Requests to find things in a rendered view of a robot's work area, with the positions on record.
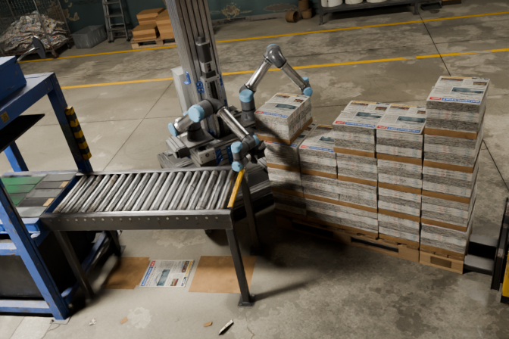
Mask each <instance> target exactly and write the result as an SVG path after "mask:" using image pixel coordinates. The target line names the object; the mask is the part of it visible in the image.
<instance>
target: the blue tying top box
mask: <svg viewBox="0 0 509 339"><path fill-rule="evenodd" d="M16 60H17V58H16V56H10V57H3V58H0V101H1V100H2V99H4V98H6V97H7V96H9V95H10V94H11V93H12V92H14V91H16V90H17V89H19V88H20V87H21V86H23V85H24V84H26V83H27V81H26V79H25V77H24V75H23V72H22V70H21V68H20V65H19V63H17V64H15V61H16Z"/></svg>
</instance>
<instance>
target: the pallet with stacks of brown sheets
mask: <svg viewBox="0 0 509 339"><path fill-rule="evenodd" d="M136 16H137V18H138V22H139V25H138V26H136V27H135V28H134V29H133V30H132V32H133V38H134V40H133V41H132V42H131V45H132V47H133V49H134V48H149V47H156V46H164V45H176V43H175V42H169V43H165V41H164V40H165V39H175V38H174V34H173V29H172V26H171V22H170V17H169V14H168V10H167V9H166V10H164V8H155V9H148V10H143V11H141V12H139V13H138V14H137V15H136ZM150 41H156V43H157V44H154V45H140V43H143V42H150Z"/></svg>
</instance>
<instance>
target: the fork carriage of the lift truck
mask: <svg viewBox="0 0 509 339"><path fill-rule="evenodd" d="M508 235H509V198H508V197H507V198H506V202H505V206H504V213H503V218H502V222H501V229H500V233H499V237H498V245H497V249H496V253H495V262H494V268H493V273H492V283H491V288H490V289H494V290H498V291H499V288H500V284H501V274H502V269H503V264H504V255H505V253H506V248H507V240H508Z"/></svg>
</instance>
